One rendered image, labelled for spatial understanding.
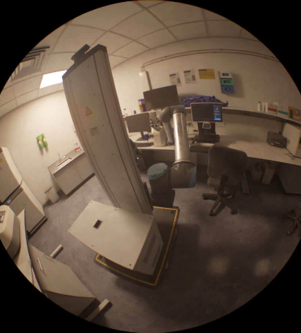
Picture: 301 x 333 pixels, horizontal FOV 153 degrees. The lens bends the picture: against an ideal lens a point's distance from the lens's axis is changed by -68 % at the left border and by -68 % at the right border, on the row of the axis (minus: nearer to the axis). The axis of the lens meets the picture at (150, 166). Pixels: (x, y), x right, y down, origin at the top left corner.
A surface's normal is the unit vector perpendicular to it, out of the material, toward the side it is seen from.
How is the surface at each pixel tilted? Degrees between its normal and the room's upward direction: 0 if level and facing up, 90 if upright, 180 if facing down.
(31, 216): 90
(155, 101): 86
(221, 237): 0
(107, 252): 0
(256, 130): 90
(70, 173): 90
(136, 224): 0
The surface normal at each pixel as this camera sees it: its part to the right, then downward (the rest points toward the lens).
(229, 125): -0.48, 0.54
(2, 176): 0.85, 0.11
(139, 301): -0.20, -0.83
